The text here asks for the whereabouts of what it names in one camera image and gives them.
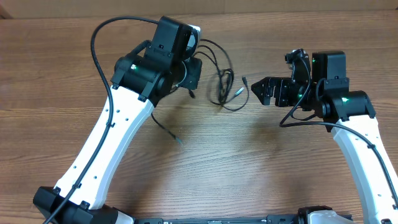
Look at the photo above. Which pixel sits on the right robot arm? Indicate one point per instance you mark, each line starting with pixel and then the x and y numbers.
pixel 318 94

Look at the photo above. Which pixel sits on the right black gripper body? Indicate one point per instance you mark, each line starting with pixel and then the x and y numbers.
pixel 287 94

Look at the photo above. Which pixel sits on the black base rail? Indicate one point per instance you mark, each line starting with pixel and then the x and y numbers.
pixel 270 219

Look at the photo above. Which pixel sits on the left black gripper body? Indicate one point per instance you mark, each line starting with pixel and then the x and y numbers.
pixel 192 72

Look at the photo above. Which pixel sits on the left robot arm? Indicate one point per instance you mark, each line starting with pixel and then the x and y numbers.
pixel 140 80

